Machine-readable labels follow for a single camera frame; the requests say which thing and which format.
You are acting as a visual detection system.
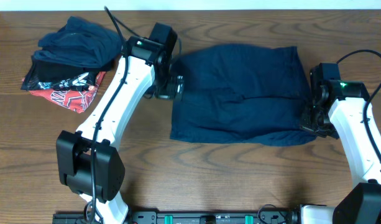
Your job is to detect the navy blue shorts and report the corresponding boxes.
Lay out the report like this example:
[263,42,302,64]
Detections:
[170,44,316,146]

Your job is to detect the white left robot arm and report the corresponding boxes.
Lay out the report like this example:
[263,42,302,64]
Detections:
[56,34,184,223]

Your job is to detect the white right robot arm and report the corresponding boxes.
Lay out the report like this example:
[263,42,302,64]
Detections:
[298,79,381,223]

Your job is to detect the red printed folded shirt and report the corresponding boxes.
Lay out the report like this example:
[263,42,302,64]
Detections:
[29,72,106,113]

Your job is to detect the dark blue folded garment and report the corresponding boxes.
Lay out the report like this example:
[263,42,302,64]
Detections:
[34,16,122,68]

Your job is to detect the black printed folded shirt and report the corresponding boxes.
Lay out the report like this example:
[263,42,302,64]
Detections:
[21,57,114,91]

